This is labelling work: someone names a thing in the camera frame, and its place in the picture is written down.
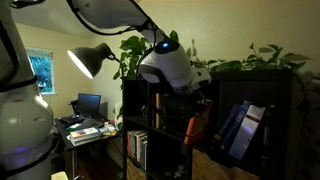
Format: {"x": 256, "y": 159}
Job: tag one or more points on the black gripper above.
{"x": 186, "y": 105}

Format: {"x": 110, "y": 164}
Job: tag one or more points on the orange book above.
{"x": 195, "y": 128}

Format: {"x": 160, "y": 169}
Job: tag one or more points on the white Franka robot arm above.
{"x": 23, "y": 126}

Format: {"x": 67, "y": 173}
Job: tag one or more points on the brown tall book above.
{"x": 157, "y": 110}

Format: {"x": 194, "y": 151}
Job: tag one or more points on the dark blue book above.
{"x": 228, "y": 121}

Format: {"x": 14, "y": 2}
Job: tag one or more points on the blue book white lettering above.
{"x": 237, "y": 128}

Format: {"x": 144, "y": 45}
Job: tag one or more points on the white spine book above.
{"x": 138, "y": 146}

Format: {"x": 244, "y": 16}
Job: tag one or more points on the blue spine book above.
{"x": 133, "y": 145}

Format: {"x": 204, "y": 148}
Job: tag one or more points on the white and maroon book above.
{"x": 247, "y": 133}

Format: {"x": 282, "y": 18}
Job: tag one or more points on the red spine book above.
{"x": 128, "y": 143}

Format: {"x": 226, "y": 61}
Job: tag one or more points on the thin dark book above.
{"x": 267, "y": 133}

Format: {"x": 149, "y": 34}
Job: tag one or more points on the colourful cover book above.
{"x": 84, "y": 132}

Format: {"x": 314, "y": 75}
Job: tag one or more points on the thick white book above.
{"x": 85, "y": 140}

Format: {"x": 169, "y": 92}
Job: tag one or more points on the green pothos plant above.
{"x": 233, "y": 65}

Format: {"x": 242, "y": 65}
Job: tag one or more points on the small grey stone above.
{"x": 177, "y": 174}
{"x": 181, "y": 167}

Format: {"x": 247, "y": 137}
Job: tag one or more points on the wicker storage basket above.
{"x": 220, "y": 168}
{"x": 133, "y": 173}

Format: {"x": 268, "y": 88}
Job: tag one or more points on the black cube shelf unit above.
{"x": 253, "y": 75}

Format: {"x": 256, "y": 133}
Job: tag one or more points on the colourful small items pile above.
{"x": 108, "y": 129}

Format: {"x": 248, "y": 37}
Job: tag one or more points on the dark grey pouch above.
{"x": 93, "y": 124}

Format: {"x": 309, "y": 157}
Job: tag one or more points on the dark computer monitor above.
{"x": 88, "y": 105}

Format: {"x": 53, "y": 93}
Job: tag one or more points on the black desk lamp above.
{"x": 90, "y": 58}

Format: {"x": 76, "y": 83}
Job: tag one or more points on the black chair backrest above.
{"x": 74, "y": 106}

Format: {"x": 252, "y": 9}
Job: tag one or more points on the pale green paper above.
{"x": 74, "y": 127}

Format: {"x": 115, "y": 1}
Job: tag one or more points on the dark blue cloth bag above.
{"x": 71, "y": 120}

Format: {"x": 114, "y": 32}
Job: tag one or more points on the dark desk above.
{"x": 63, "y": 132}

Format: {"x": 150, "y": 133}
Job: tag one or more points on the pale yellow box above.
{"x": 59, "y": 176}

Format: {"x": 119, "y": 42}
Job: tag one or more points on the window with white frame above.
{"x": 41, "y": 71}

